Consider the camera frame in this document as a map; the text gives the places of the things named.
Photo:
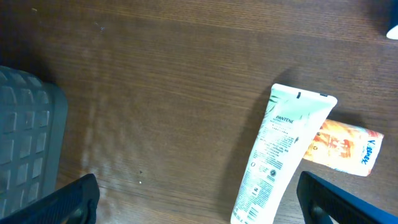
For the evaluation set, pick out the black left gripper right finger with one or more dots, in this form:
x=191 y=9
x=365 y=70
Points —
x=322 y=202

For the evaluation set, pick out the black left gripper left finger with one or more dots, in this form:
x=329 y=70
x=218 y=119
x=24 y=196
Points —
x=76 y=202

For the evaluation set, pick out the orange tissue pack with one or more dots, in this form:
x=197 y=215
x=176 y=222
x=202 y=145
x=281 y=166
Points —
x=346 y=148

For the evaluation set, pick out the white tube gold cap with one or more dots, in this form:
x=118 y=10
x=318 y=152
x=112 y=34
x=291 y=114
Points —
x=293 y=117

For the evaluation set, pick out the white barcode scanner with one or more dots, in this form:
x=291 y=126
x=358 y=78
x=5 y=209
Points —
x=393 y=33

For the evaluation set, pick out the grey plastic mesh basket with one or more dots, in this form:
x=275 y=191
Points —
x=33 y=119

